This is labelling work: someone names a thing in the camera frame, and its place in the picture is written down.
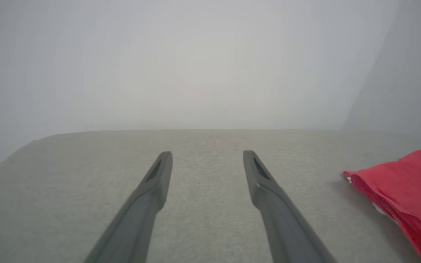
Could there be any grey fabric sofa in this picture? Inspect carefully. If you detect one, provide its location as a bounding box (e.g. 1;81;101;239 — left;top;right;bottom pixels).
0;129;421;263

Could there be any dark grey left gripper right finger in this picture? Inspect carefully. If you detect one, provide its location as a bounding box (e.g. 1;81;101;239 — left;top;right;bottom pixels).
243;150;337;263

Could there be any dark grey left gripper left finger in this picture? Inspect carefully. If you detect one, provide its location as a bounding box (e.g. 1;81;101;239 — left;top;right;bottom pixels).
83;151;173;263

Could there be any red and white basketball jersey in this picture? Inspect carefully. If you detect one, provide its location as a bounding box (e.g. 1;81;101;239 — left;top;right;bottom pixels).
342;143;421;263

